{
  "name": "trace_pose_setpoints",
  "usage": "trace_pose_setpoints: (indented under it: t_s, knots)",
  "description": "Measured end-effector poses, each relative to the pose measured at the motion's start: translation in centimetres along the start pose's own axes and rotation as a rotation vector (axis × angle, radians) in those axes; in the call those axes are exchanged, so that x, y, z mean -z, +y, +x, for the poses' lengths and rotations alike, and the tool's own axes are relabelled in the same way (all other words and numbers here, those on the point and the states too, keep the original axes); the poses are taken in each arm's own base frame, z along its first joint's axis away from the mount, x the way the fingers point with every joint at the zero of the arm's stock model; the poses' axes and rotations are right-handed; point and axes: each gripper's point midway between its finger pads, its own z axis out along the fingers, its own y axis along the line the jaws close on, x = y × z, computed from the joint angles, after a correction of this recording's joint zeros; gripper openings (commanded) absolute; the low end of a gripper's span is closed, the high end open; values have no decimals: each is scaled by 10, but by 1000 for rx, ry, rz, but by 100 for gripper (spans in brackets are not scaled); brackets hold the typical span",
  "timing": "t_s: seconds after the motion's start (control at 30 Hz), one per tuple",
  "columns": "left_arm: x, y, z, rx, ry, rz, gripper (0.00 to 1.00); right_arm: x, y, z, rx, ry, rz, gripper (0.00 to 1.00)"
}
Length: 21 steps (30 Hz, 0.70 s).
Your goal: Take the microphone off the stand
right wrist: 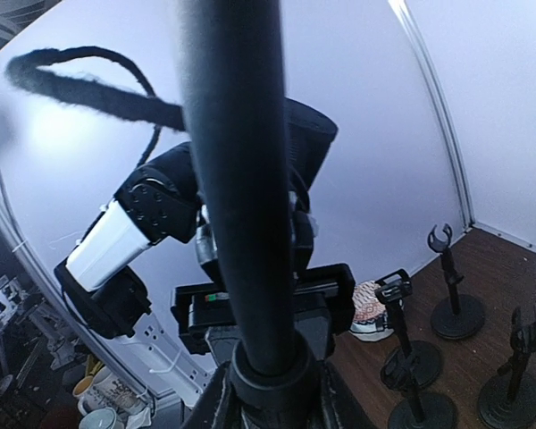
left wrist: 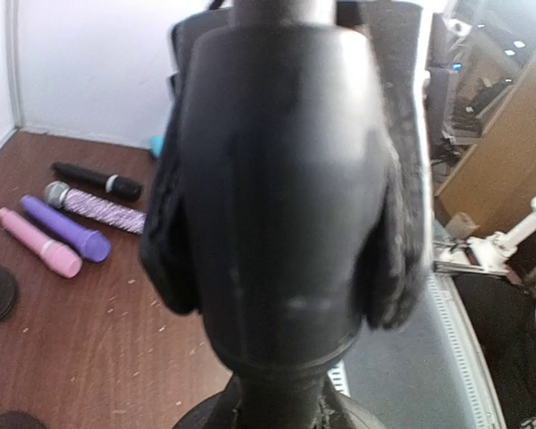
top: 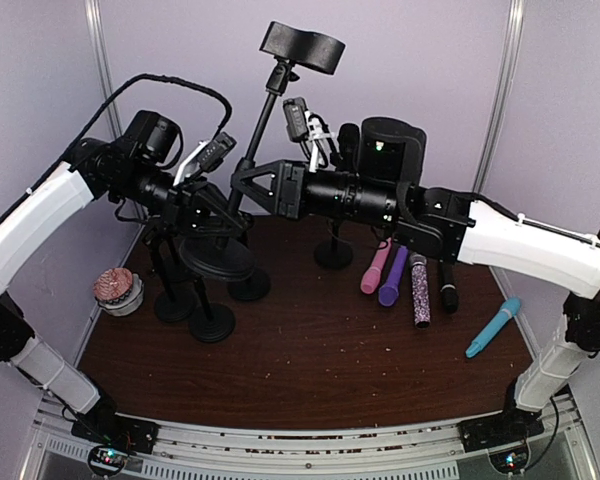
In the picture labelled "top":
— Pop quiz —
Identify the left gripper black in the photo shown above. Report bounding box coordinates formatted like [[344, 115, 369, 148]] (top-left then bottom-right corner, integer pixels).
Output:
[[112, 158, 246, 236]]

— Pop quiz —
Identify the black stand of rhinestone microphone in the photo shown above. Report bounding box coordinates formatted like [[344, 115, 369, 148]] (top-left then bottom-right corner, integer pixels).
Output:
[[178, 20, 346, 282]]

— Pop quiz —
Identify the black stand of purple microphone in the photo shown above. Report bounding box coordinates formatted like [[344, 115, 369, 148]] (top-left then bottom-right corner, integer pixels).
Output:
[[227, 268, 271, 302]]

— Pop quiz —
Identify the black stand of blue microphone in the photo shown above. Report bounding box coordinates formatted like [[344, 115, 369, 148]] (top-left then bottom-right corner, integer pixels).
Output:
[[142, 225, 196, 323]]

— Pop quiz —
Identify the pink microphone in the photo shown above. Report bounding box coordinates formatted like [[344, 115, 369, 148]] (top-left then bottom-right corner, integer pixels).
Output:
[[360, 239, 392, 295]]

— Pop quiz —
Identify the purple microphone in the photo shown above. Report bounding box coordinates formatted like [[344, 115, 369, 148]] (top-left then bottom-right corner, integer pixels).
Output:
[[378, 246, 409, 307]]

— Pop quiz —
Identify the rhinestone silver microphone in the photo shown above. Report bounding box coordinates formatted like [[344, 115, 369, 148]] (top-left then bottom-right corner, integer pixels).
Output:
[[409, 252, 431, 329]]

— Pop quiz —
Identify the black microphone with white band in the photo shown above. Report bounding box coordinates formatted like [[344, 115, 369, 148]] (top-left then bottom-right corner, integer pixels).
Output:
[[438, 262, 459, 314]]

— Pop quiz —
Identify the blue microphone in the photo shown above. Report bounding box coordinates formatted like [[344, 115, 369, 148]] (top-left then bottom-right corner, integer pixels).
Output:
[[465, 297, 521, 359]]

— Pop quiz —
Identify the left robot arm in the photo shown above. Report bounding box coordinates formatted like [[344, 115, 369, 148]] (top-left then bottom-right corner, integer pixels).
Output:
[[0, 74, 248, 444]]

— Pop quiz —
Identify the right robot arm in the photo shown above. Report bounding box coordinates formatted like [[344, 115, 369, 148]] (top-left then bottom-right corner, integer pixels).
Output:
[[231, 117, 600, 442]]

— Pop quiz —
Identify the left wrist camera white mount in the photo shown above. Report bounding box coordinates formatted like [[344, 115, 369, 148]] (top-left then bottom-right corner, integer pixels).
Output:
[[173, 131, 237, 187]]

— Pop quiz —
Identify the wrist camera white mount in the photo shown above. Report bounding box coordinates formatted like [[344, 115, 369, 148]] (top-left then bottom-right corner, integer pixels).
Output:
[[283, 97, 338, 173], [173, 131, 237, 187]]

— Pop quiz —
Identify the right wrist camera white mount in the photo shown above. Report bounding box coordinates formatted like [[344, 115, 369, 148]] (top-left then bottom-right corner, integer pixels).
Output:
[[283, 97, 338, 173]]

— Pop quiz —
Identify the black microphone orange ring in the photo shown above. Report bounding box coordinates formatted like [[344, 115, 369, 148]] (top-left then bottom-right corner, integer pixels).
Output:
[[335, 122, 362, 166]]

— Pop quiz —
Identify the black stand of orange-ring microphone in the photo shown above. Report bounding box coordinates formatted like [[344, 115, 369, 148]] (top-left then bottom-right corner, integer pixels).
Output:
[[313, 220, 353, 270]]

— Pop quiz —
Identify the left aluminium corner post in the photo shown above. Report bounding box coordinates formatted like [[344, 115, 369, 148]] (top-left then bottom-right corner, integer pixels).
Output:
[[84, 0, 122, 138]]

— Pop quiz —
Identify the aluminium corner post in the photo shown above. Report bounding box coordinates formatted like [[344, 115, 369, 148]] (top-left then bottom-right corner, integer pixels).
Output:
[[84, 0, 122, 138], [472, 0, 526, 193]]

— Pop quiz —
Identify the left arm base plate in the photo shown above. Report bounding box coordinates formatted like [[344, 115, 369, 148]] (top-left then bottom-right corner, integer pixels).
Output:
[[71, 416, 159, 454]]

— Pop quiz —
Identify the right aluminium corner post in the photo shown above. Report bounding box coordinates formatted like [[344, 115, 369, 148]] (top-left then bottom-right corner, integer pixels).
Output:
[[472, 0, 526, 193]]

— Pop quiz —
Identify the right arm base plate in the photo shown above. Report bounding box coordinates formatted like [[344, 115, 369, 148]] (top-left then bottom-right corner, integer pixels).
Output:
[[458, 414, 545, 453]]

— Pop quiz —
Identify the front aluminium rail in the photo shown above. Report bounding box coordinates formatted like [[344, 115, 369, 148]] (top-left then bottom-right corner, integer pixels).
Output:
[[22, 394, 600, 480]]

